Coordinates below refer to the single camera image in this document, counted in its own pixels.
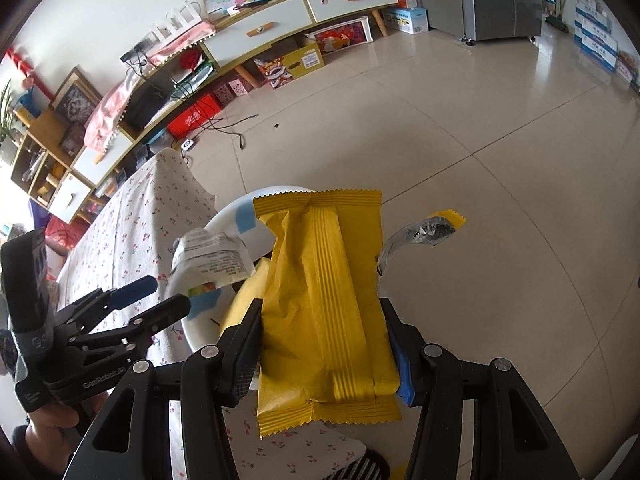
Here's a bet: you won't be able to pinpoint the person's left hand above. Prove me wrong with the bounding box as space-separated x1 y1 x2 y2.
25 401 80 474

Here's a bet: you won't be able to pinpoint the pink cloth on cabinet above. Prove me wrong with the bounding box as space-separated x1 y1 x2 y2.
84 21 216 154

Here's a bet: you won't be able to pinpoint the yellow cardboard box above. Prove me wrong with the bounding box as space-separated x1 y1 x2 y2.
253 44 324 89

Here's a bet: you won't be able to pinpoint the yellow snack wrapper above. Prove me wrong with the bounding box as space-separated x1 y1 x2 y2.
252 187 468 440

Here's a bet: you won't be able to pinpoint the wooden shelf unit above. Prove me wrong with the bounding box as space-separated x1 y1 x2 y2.
10 66 101 222

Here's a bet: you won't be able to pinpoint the red box under cabinet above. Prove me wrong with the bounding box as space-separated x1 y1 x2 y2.
166 93 222 139

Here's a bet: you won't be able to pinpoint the white patterned trash bin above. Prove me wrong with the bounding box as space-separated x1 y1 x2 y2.
169 185 301 351

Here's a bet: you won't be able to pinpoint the white printed snack wrapper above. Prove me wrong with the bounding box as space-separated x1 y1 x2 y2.
167 228 255 296

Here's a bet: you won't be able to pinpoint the cherry print tablecloth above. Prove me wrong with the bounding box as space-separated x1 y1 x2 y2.
58 150 366 479

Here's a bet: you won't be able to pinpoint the yellow sponge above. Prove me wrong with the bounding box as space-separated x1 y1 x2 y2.
219 258 271 334

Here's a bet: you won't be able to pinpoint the stacked blue white boxes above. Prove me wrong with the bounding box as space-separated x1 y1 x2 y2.
574 0 618 73

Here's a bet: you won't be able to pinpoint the long white TV cabinet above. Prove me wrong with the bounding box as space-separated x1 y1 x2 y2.
48 0 397 222

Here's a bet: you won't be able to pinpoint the potted green plant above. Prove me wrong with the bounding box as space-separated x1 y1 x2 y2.
0 81 16 142

